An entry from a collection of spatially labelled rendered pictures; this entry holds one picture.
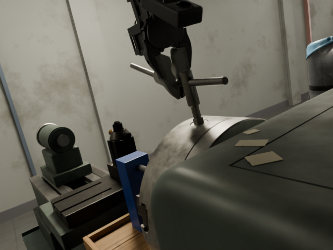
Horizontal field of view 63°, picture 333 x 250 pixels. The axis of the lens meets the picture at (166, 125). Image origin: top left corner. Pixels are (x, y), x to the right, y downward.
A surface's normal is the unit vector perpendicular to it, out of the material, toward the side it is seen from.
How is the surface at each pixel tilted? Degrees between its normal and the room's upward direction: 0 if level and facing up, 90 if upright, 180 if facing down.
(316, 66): 90
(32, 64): 90
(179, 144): 30
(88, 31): 90
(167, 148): 34
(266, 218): 45
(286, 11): 90
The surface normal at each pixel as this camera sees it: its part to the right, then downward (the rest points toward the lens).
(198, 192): -0.69, -0.47
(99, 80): 0.53, 0.08
